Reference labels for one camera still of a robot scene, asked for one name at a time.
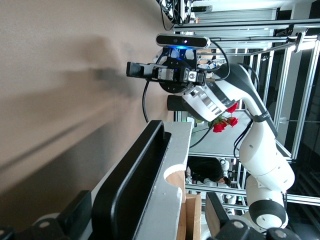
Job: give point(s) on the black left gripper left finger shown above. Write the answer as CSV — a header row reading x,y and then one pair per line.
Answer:
x,y
77,215

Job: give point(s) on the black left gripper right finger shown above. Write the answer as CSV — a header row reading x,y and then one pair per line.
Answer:
x,y
212,207

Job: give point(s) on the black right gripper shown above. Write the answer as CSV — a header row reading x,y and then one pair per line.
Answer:
x,y
180,75

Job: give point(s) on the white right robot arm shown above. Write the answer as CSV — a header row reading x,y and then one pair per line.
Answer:
x,y
265,155

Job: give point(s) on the wooden drawer cabinet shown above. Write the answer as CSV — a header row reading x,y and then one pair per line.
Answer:
x,y
193,220

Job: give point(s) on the person in black clothes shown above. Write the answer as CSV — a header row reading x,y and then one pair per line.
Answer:
x,y
207,170

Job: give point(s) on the red artificial rose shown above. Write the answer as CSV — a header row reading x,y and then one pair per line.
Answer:
x,y
219,128
232,107
233,121

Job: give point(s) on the red artificial roses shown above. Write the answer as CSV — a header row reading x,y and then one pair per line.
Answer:
x,y
216,121

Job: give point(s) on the brown table cloth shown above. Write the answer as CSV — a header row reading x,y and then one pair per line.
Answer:
x,y
50,75

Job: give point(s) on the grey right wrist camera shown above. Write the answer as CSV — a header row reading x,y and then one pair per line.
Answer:
x,y
182,41

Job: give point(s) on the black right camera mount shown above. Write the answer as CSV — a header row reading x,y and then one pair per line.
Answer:
x,y
190,53

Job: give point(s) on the aluminium frame cage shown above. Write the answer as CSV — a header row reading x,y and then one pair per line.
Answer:
x,y
237,25

